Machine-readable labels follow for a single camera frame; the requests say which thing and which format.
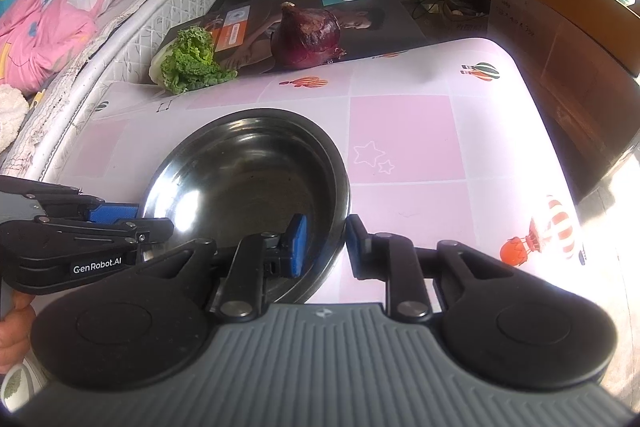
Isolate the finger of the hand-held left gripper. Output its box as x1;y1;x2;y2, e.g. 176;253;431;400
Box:
34;217;175;249
0;176;142;224

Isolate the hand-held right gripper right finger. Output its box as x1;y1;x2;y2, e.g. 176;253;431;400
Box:
346;213;493;323

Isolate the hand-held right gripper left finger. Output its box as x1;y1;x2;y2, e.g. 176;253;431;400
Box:
160;213;309;326

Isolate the deep steel bowl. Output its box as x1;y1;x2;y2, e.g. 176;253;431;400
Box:
142;108;351;305

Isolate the person's left hand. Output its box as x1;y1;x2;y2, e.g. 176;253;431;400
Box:
0;293;38;375

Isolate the pink printed tablecloth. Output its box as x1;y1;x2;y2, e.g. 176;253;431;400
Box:
60;38;586;308

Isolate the white plate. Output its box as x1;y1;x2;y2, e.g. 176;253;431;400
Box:
0;359;42;414

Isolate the white fluffy cloth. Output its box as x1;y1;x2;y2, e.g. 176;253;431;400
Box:
0;84;30;152

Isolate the napa cabbage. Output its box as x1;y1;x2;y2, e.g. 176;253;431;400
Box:
149;27;238;96

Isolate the white quilted mattress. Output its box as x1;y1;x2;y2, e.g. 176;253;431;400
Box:
0;0;241;168

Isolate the pink and blue printed blanket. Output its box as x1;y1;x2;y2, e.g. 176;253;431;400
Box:
0;0;131;95

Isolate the red onion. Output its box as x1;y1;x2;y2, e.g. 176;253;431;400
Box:
270;2;348;70

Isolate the dark printed flat box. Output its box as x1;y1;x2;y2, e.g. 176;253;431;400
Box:
165;0;431;75

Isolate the large brown cardboard box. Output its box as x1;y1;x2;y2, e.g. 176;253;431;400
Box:
487;0;640;202

